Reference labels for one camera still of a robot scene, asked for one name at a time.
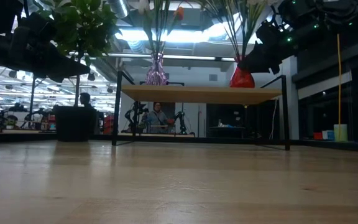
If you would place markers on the tall red box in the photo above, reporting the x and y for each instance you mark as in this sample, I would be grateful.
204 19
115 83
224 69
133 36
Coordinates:
108 124

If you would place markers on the orange tulip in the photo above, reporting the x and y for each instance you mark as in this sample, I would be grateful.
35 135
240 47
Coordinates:
179 13

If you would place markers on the black metal table frame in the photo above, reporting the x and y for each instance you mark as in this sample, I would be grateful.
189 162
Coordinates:
197 139

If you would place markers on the long LED light bar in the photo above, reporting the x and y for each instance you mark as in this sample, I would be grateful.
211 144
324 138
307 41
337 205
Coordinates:
188 57

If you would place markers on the person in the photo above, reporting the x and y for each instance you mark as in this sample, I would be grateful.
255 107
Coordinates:
85 99
158 119

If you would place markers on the silver ventilation duct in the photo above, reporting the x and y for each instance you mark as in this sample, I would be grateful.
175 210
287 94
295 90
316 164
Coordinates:
120 7

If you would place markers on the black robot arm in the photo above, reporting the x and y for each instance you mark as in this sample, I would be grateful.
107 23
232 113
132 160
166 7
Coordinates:
135 115
181 123

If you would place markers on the red glass vase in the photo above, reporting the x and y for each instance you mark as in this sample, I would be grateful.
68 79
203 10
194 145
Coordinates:
241 79

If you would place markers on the wooden shelf with black legs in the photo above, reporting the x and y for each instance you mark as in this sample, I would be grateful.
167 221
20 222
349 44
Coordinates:
197 95

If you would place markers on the dark workbench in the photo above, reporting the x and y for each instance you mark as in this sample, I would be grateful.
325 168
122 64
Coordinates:
17 136

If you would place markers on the thin black metal frame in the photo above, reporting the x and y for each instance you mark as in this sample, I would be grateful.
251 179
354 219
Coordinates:
32 99

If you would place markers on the green plant in black pot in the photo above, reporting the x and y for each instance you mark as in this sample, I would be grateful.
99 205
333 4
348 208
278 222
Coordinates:
73 124

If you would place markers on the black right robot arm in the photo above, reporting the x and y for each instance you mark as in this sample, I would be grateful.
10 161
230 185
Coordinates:
337 12

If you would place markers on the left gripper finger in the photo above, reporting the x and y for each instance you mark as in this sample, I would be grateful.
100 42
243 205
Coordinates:
64 67

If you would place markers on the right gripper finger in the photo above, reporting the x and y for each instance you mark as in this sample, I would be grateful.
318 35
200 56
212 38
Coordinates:
259 62

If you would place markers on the black shelving unit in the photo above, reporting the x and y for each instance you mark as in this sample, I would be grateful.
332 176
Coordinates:
228 115

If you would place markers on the purple glass vase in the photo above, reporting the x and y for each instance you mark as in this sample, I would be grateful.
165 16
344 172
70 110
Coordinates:
156 74

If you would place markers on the blue and white box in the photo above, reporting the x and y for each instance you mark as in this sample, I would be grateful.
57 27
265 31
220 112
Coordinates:
328 135

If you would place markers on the pale green container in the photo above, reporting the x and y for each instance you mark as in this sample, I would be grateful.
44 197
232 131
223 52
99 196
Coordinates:
340 133

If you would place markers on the small red box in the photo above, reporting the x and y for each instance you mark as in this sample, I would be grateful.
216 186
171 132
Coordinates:
318 136

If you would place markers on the pink flower bunch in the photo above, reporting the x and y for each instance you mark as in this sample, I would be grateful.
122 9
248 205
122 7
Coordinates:
233 34

